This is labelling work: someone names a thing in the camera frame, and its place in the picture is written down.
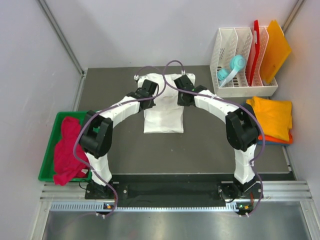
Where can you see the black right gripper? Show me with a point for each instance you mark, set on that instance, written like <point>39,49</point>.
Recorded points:
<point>180,102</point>

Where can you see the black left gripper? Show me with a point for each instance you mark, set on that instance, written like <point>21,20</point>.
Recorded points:
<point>151,104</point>

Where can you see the white t-shirt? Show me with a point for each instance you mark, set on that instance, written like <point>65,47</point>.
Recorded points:
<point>166,116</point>

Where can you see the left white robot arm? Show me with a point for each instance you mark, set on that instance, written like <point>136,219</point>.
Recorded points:
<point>97,129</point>

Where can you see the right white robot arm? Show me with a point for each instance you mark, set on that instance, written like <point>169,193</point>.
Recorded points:
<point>241,126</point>

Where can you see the white file organizer rack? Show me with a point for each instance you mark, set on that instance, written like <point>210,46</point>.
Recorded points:
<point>232,41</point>

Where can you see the red folder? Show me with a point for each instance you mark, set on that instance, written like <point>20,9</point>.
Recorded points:
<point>254,53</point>

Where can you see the blue folded t-shirt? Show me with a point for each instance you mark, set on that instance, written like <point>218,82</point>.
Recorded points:
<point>272,143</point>

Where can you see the orange folded t-shirt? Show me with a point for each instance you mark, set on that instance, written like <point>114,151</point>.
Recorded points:
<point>275,138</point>

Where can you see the yellow folded t-shirt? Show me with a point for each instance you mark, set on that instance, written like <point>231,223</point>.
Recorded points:
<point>274,116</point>

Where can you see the orange folder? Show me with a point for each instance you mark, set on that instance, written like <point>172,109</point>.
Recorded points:
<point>276,53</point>

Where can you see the magenta t-shirt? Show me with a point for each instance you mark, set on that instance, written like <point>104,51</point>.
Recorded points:
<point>66,166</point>

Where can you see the green plastic bin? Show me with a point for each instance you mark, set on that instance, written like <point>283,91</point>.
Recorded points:
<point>46,173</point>

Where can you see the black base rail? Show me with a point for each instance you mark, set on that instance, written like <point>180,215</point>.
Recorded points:
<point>171,190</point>

